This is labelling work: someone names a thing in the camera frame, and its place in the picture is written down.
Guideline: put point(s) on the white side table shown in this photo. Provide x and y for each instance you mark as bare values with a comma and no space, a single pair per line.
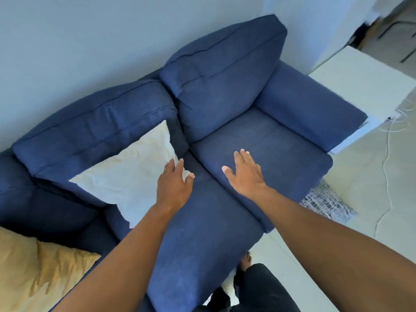
364,81

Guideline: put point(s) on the person's right thumb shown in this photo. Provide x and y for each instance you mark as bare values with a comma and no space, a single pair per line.
228,173

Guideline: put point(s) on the yellow throw pillow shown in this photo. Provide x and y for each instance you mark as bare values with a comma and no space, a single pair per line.
32,272

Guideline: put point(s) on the person's left forearm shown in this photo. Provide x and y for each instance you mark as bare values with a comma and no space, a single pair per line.
130,256

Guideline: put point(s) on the person's left hand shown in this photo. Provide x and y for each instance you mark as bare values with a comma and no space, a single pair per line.
172,188

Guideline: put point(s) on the blue sofa back cushion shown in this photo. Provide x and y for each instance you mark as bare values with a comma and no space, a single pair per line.
221,74
94,126

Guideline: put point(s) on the black chair legs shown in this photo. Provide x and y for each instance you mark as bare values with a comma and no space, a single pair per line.
406,29

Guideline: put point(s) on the blue fabric sofa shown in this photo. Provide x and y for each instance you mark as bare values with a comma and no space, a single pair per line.
305,107

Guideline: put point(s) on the person's black trousers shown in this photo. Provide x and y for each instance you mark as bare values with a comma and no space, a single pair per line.
263,289

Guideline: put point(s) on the person's right hand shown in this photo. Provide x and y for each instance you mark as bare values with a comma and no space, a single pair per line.
248,180

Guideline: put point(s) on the person's left thumb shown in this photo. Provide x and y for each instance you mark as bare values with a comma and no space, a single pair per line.
190,178

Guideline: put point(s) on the grey patterned rug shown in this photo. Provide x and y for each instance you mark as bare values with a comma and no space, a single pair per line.
325,201

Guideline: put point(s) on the person's foot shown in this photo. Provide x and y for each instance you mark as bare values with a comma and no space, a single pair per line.
244,263

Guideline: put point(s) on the white throw pillow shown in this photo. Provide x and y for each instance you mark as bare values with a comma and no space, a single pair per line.
130,175

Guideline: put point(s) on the blue sofa seat cushion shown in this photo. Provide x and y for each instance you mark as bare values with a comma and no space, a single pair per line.
279,146
201,243

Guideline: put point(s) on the person's right forearm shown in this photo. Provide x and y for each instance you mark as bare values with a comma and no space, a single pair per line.
325,243

